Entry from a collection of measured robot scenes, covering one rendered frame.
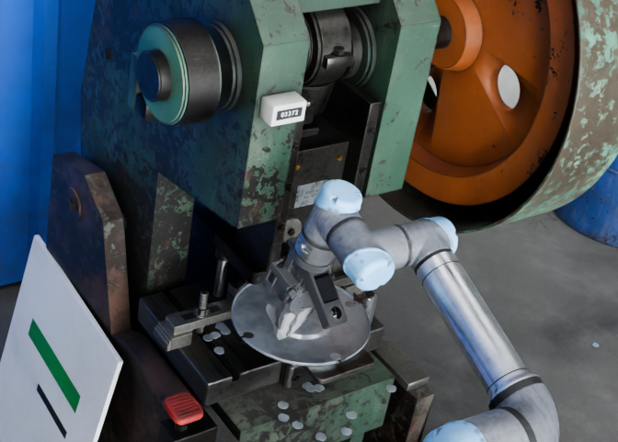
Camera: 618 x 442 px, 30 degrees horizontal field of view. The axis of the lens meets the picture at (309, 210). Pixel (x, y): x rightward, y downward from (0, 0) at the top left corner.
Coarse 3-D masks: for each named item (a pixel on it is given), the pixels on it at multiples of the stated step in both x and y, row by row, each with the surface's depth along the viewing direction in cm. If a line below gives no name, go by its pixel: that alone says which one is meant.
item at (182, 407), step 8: (184, 392) 217; (168, 400) 215; (176, 400) 215; (184, 400) 215; (192, 400) 216; (168, 408) 213; (176, 408) 213; (184, 408) 213; (192, 408) 214; (200, 408) 214; (176, 416) 211; (184, 416) 212; (192, 416) 212; (200, 416) 213; (184, 424) 212
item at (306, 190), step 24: (312, 144) 220; (336, 144) 221; (312, 168) 221; (336, 168) 225; (312, 192) 225; (288, 216) 225; (240, 240) 236; (264, 240) 228; (288, 240) 226; (264, 264) 230
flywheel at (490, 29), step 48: (480, 0) 227; (528, 0) 217; (480, 48) 230; (528, 48) 219; (576, 48) 205; (480, 96) 233; (528, 96) 222; (432, 144) 249; (480, 144) 236; (528, 144) 220; (432, 192) 246; (480, 192) 234
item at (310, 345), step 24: (264, 288) 244; (336, 288) 248; (240, 312) 236; (264, 312) 237; (360, 312) 242; (264, 336) 231; (288, 336) 232; (312, 336) 233; (336, 336) 234; (360, 336) 235; (288, 360) 225; (312, 360) 227; (336, 360) 228
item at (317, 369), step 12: (348, 360) 229; (360, 360) 229; (372, 360) 230; (288, 372) 236; (300, 372) 238; (312, 372) 224; (324, 372) 225; (336, 372) 225; (348, 372) 226; (288, 384) 238
